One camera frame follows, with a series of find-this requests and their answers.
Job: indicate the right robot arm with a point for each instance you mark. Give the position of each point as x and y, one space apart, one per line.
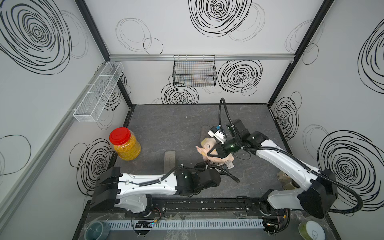
317 189

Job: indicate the brown cardboard box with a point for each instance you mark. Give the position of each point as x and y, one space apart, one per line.
283 177
289 186

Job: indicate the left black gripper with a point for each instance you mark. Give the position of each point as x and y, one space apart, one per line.
202 166

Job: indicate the white wire wall shelf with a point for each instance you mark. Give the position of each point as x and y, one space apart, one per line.
94 102

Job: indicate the red lid jar yellow grains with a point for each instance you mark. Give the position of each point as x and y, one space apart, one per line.
125 144

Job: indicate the grey fabric oval eyeglass case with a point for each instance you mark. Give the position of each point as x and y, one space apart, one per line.
204 133

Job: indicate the green white tape roll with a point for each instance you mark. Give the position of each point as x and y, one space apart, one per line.
311 231

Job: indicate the grey rectangular eyeglass case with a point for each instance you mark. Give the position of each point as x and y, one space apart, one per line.
169 161

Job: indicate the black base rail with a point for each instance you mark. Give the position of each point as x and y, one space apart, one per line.
252 207

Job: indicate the teal tape roll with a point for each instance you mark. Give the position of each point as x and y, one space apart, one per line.
97 231

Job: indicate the white slotted cable duct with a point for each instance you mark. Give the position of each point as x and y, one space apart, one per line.
188 224

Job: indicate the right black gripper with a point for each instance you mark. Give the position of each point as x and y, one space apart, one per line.
221 152

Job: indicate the black wire wall basket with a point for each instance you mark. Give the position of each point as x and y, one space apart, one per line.
195 71

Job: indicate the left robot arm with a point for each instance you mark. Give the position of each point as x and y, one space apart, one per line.
115 189

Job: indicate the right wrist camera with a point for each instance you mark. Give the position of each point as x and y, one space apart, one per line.
218 133

